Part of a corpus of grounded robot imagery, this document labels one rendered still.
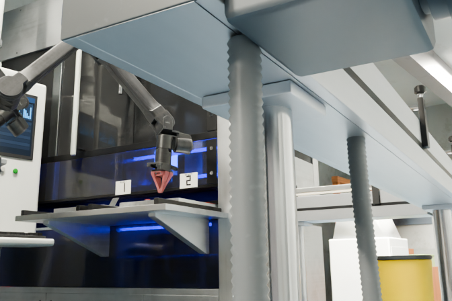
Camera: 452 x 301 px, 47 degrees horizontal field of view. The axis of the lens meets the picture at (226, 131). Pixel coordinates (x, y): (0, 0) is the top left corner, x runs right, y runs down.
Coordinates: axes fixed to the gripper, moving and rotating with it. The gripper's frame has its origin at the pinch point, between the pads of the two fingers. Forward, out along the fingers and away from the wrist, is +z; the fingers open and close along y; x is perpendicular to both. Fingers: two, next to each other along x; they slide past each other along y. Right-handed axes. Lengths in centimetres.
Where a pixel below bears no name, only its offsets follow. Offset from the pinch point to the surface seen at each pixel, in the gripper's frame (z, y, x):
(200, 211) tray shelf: 6.5, 8.8, -11.3
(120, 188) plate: -7, 26, 43
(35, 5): -110, 20, 113
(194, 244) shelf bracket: 17.2, 18.0, -2.9
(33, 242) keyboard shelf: 18, 1, 64
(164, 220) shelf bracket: 10.4, -0.8, -3.2
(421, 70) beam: -223, 484, 0
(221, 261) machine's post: 22.3, 28.9, -8.3
